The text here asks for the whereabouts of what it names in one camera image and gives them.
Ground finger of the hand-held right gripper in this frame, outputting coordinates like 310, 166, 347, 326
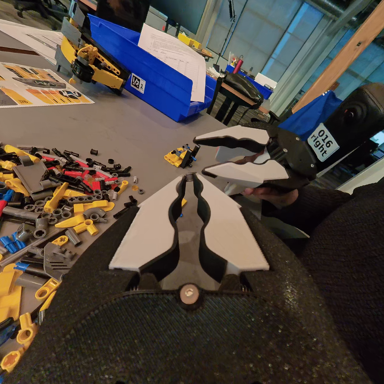
193, 125, 270, 153
202, 159, 290, 184

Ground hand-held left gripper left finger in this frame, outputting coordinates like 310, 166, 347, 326
108, 175, 186, 282

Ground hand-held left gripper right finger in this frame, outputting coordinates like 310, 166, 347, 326
192, 173, 270, 283

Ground pile of toy building parts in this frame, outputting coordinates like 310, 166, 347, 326
0, 143, 139, 375

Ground person's right forearm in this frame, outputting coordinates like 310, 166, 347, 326
261, 183, 384, 240

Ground person's right hand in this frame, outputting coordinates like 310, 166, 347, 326
241, 186, 300, 209

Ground blue cloth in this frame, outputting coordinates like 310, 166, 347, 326
278, 90, 343, 141

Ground brown wooden desk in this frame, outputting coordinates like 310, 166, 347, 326
206, 81, 272, 126

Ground black bag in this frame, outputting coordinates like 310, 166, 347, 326
221, 73, 264, 110

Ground blue plastic bin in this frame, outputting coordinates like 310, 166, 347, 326
88, 13, 217, 123
225, 64, 274, 99

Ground small yellow toy subassembly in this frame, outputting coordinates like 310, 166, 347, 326
164, 144, 201, 168

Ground white paper form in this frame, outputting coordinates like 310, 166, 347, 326
137, 23, 207, 103

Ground yellow boxes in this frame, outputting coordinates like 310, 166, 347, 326
178, 32, 202, 49

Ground partly built yellow toy model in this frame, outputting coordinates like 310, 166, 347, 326
55, 0, 127, 91

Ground yellow grey sticker sheet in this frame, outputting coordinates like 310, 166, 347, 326
0, 61, 95, 108

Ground printed sheets in plastic sleeve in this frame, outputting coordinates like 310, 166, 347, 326
0, 19, 65, 65

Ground wooden post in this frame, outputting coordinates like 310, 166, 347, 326
292, 0, 384, 114

